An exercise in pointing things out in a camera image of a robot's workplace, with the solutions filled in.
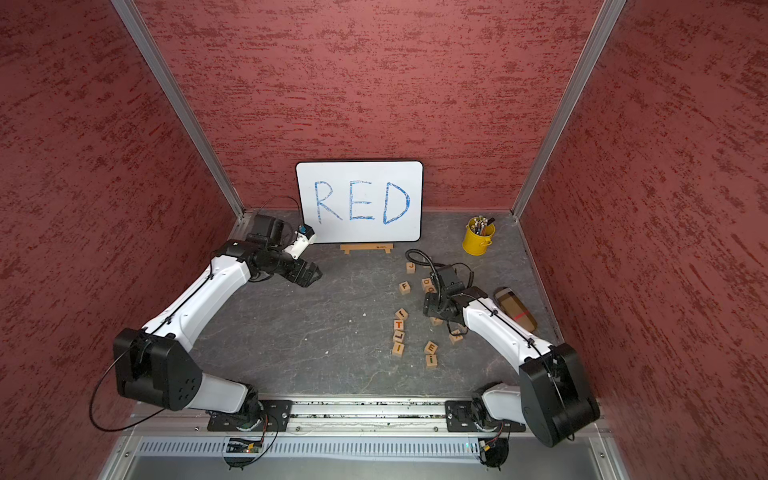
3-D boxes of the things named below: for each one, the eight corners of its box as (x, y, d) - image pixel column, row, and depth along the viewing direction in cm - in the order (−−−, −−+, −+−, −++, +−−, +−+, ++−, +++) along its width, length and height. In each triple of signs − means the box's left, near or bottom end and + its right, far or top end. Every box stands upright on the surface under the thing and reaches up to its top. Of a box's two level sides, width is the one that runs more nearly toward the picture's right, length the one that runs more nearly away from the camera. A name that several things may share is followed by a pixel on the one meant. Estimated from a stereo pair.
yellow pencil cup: (465, 257, 109) (476, 225, 95) (462, 242, 114) (472, 209, 100) (485, 257, 109) (500, 225, 95) (482, 242, 114) (495, 209, 100)
